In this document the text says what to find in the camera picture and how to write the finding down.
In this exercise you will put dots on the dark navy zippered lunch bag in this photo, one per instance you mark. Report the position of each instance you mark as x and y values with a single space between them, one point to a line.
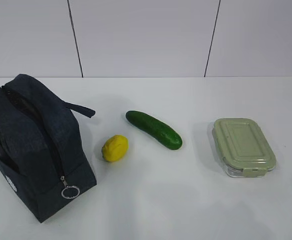
41 153

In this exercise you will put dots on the green cucumber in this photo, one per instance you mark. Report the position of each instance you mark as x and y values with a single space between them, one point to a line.
159 130

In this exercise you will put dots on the glass container with green lid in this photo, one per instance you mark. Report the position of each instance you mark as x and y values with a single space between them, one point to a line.
242 147

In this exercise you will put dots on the yellow lemon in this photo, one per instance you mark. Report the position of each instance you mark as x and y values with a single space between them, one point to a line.
115 148

